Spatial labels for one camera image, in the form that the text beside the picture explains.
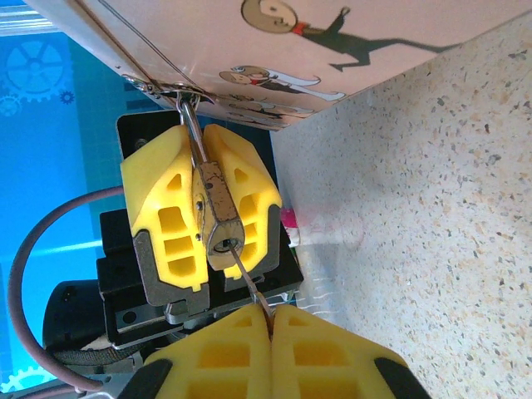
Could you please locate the pink cartoon tin box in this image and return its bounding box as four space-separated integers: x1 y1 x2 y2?
24 0 532 134

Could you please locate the small metal key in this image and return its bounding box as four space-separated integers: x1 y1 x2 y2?
225 243 276 334

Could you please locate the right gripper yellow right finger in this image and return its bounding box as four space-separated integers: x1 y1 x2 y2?
271 306 432 399

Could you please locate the brass padlock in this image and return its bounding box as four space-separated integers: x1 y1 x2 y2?
177 93 248 270

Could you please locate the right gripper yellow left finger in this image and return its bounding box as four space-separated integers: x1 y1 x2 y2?
119 306 274 399

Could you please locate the aluminium frame post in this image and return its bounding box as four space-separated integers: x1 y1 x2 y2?
0 7 56 35

